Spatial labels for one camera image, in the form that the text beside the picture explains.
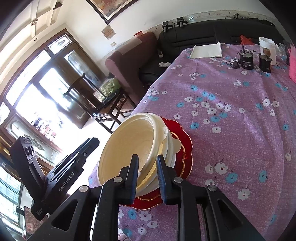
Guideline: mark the beige disposable bowl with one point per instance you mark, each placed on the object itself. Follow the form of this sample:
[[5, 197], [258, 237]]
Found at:
[[129, 143], [174, 144]]

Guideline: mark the framed wall picture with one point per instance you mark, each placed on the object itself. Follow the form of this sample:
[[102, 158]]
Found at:
[[111, 9]]

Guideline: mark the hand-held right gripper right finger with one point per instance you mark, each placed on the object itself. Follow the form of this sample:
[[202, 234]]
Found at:
[[161, 183]]

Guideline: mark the large red glass bowl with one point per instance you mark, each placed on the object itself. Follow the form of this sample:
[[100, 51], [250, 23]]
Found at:
[[175, 125]]

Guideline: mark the white foam bowl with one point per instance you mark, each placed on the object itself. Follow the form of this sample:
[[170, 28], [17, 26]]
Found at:
[[170, 162]]

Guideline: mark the black boxy motor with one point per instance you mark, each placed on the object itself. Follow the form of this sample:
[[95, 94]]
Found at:
[[264, 63]]

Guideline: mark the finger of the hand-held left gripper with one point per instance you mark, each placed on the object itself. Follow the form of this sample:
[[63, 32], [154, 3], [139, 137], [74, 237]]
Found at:
[[87, 148]]

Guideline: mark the green seat cushion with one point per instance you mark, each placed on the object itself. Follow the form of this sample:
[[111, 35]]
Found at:
[[108, 88]]

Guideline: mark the small wall plaque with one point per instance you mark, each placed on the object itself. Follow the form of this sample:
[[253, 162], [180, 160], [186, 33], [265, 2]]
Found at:
[[108, 32]]

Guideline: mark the red bag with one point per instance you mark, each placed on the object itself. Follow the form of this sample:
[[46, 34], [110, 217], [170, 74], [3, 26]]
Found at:
[[246, 40]]

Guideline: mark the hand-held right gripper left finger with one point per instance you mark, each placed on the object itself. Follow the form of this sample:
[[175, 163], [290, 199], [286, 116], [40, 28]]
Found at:
[[135, 178]]

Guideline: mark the red gold-rimmed plate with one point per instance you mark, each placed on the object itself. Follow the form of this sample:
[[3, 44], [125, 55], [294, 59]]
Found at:
[[180, 162]]

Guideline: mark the purple floral tablecloth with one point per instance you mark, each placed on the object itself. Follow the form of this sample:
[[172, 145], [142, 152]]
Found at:
[[231, 139]]

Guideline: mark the white plastic container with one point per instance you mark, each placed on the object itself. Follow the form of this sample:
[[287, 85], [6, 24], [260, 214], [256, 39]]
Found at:
[[268, 42]]

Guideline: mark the black cylindrical motor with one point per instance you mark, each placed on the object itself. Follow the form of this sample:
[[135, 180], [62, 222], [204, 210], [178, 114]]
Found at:
[[246, 61]]

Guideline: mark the pink thermos bottle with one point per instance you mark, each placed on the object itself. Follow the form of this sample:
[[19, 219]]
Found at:
[[293, 69]]

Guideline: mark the black clamp device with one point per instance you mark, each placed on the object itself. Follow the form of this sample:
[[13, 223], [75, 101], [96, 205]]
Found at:
[[167, 26], [180, 22]]

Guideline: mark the black power adapter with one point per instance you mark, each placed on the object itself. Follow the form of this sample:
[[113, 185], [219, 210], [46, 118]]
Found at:
[[235, 64]]

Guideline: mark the white glove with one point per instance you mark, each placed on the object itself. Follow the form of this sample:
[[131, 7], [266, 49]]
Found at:
[[164, 64]]

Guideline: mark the dark wooden chair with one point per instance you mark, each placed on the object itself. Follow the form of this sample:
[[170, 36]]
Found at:
[[111, 109]]

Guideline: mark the white paper pad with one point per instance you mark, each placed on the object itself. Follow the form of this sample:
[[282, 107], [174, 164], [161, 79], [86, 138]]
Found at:
[[205, 49]]

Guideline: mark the black sofa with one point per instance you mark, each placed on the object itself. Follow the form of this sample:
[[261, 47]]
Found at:
[[196, 32]]

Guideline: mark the wooden glass door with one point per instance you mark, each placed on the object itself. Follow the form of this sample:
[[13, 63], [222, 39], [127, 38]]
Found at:
[[79, 118]]

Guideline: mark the brown armchair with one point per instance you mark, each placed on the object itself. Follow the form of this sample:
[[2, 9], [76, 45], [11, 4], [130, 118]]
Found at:
[[129, 60]]

